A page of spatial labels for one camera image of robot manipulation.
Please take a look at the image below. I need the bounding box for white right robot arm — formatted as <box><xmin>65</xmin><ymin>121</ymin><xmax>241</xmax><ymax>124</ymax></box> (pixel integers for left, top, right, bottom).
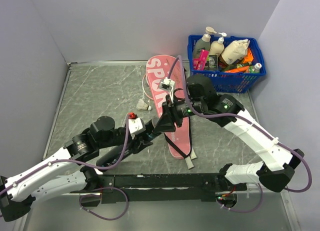
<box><xmin>154</xmin><ymin>74</ymin><xmax>304</xmax><ymax>193</ymax></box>

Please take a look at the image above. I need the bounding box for orange tube package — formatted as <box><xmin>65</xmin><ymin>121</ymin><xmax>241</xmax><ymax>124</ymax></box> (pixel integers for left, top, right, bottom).
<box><xmin>224</xmin><ymin>65</ymin><xmax>250</xmax><ymax>74</ymax></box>

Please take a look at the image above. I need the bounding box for pink snack box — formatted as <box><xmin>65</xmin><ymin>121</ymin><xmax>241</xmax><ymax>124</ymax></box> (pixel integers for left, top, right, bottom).
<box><xmin>192</xmin><ymin>49</ymin><xmax>209</xmax><ymax>71</ymax></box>

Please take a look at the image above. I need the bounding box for blue plastic basket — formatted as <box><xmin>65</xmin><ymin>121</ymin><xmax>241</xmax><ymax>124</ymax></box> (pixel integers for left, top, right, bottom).
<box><xmin>187</xmin><ymin>34</ymin><xmax>267</xmax><ymax>94</ymax></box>

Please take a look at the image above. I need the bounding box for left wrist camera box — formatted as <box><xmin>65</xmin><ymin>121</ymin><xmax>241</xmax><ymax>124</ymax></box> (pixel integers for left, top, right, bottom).
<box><xmin>128</xmin><ymin>112</ymin><xmax>146</xmax><ymax>138</ymax></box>

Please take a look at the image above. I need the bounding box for cream pump bottle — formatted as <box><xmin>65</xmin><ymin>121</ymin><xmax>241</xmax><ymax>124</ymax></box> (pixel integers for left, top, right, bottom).
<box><xmin>208</xmin><ymin>32</ymin><xmax>227</xmax><ymax>57</ymax></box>

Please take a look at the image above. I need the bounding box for green bottle white cap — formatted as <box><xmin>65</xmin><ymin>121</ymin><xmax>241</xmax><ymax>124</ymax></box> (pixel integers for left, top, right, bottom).
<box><xmin>245</xmin><ymin>62</ymin><xmax>262</xmax><ymax>74</ymax></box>

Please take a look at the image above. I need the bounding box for pink racket bag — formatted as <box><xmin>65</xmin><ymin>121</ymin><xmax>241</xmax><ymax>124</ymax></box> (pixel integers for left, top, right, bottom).
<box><xmin>146</xmin><ymin>54</ymin><xmax>193</xmax><ymax>159</ymax></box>

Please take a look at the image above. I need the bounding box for black shuttlecock tube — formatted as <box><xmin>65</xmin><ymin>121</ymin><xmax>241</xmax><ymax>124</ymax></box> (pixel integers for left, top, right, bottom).
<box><xmin>95</xmin><ymin>116</ymin><xmax>161</xmax><ymax>170</ymax></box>

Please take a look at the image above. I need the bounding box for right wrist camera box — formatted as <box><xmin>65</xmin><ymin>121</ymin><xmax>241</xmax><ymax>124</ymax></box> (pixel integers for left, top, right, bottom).
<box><xmin>158</xmin><ymin>77</ymin><xmax>176</xmax><ymax>100</ymax></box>

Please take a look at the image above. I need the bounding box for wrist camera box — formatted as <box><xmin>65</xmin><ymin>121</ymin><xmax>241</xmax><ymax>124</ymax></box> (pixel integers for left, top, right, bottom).
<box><xmin>128</xmin><ymin>112</ymin><xmax>146</xmax><ymax>138</ymax></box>
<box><xmin>158</xmin><ymin>77</ymin><xmax>176</xmax><ymax>100</ymax></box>

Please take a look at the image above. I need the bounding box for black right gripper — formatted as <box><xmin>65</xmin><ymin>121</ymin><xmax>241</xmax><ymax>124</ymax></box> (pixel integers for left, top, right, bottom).
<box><xmin>153</xmin><ymin>94</ymin><xmax>205</xmax><ymax>134</ymax></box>

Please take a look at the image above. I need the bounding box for beige paper bag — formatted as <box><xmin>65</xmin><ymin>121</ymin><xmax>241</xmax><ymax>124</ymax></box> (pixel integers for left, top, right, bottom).
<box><xmin>219</xmin><ymin>39</ymin><xmax>251</xmax><ymax>65</ymax></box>

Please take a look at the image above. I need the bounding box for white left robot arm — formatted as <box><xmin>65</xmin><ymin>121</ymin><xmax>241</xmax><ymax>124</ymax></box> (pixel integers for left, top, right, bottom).
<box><xmin>0</xmin><ymin>113</ymin><xmax>159</xmax><ymax>222</ymax></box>

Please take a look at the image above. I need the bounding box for dark picture box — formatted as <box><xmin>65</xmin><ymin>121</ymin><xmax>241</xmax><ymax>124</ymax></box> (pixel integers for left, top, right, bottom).
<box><xmin>204</xmin><ymin>55</ymin><xmax>219</xmax><ymax>71</ymax></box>

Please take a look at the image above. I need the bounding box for badminton racket head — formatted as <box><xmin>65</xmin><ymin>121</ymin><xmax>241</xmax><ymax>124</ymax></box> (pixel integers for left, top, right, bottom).
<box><xmin>141</xmin><ymin>74</ymin><xmax>153</xmax><ymax>100</ymax></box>

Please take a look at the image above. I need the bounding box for green pump bottle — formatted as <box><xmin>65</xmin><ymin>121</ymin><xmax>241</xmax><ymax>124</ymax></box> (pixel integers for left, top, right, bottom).
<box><xmin>192</xmin><ymin>26</ymin><xmax>217</xmax><ymax>59</ymax></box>

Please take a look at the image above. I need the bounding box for white feather shuttlecock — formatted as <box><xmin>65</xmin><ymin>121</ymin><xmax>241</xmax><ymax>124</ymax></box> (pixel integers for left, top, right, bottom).
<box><xmin>136</xmin><ymin>98</ymin><xmax>152</xmax><ymax>111</ymax></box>

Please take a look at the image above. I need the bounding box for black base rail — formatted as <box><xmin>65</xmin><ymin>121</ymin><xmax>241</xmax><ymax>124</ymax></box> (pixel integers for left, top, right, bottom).
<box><xmin>69</xmin><ymin>172</ymin><xmax>248</xmax><ymax>204</ymax></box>

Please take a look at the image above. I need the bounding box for orange snack packet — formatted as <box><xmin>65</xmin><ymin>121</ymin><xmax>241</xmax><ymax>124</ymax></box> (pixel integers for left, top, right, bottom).
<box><xmin>242</xmin><ymin>48</ymin><xmax>254</xmax><ymax>63</ymax></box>

